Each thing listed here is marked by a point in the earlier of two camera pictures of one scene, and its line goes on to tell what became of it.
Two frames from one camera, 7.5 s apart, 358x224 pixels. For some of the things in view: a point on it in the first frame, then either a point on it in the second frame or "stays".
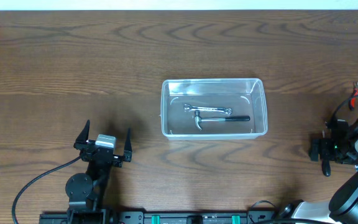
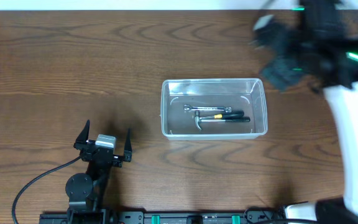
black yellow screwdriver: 325,167 to 235,113
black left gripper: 101,154 stays
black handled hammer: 199,119 stays
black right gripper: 327,153 to 278,65
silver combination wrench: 227,111 stays
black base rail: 96,216 stays
